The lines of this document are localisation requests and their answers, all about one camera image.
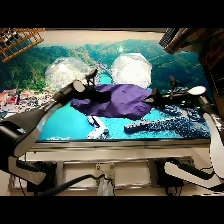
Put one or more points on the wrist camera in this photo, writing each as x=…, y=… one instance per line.
x=92, y=75
x=172, y=82

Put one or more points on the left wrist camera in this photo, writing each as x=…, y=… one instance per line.
x=92, y=75

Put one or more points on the brown lattice rack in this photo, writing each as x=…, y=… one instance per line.
x=16, y=41

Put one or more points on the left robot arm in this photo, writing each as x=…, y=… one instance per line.
x=23, y=129

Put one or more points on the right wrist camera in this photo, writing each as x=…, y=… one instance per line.
x=172, y=82

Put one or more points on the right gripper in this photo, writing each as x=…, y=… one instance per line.
x=154, y=96

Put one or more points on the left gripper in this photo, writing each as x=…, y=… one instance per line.
x=100, y=95

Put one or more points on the silver frame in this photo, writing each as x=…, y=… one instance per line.
x=133, y=150

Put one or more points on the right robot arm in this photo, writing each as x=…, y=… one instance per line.
x=216, y=133

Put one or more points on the purple garment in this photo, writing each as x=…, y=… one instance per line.
x=126, y=100

